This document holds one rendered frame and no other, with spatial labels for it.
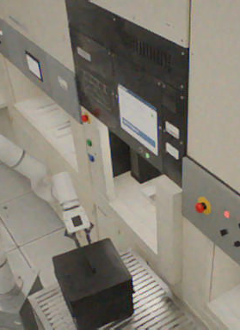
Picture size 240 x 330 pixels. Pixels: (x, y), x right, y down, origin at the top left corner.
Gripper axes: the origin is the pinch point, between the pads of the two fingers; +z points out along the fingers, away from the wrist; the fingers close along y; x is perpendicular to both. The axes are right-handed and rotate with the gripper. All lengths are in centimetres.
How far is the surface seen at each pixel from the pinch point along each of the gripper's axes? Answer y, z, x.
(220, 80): 41, -31, -82
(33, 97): 24, -124, 159
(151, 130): 35, -32, -34
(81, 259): -2.7, 7.4, 5.4
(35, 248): -12, -8, 164
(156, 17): 36, -60, -68
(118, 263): 11.3, 14.2, -1.1
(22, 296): -31.6, 15.0, 33.4
